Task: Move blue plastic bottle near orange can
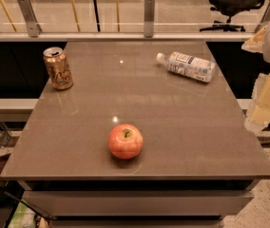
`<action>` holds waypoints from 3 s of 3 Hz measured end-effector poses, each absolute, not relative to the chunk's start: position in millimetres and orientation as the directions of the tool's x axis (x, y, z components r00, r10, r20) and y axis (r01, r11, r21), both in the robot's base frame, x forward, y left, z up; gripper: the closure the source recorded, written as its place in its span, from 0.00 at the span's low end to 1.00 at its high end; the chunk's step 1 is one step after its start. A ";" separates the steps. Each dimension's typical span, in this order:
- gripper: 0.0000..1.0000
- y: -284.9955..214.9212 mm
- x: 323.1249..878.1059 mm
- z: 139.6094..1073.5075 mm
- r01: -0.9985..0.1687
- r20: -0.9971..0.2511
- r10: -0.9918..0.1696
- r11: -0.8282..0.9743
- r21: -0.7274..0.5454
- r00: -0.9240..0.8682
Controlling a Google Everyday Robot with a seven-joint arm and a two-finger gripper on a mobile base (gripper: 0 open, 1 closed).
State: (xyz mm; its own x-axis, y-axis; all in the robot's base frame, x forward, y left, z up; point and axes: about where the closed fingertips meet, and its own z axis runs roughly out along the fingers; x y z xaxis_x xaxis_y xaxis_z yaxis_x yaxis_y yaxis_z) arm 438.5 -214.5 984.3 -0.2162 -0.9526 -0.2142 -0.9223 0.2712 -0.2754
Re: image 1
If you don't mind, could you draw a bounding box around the orange soda can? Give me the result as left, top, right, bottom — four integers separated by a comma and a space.
43, 47, 73, 90

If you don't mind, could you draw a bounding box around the black office chair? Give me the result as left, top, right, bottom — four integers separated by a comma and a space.
201, 0, 265, 32

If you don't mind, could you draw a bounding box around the metal glass railing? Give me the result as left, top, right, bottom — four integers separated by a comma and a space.
0, 0, 270, 42

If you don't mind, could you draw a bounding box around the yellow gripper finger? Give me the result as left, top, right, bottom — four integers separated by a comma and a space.
244, 73, 270, 131
241, 26, 267, 53

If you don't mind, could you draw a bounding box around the red apple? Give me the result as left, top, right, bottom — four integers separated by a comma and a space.
107, 123, 144, 160

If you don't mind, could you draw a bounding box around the clear plastic water bottle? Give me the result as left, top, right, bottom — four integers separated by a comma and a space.
156, 52, 216, 83

